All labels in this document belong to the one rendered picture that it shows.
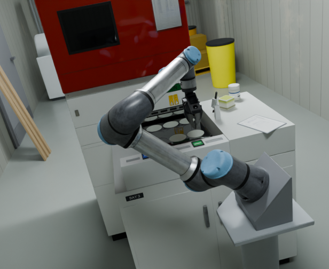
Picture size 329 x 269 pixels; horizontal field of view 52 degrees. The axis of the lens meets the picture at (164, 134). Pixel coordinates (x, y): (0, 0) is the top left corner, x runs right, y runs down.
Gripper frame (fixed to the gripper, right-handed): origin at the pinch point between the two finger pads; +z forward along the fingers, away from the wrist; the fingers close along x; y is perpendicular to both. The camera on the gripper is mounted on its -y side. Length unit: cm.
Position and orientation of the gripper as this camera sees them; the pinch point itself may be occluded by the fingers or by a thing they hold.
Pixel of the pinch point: (195, 127)
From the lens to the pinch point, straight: 167.6
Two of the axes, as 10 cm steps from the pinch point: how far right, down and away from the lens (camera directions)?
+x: -9.7, 2.2, -0.7
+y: -1.5, -3.9, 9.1
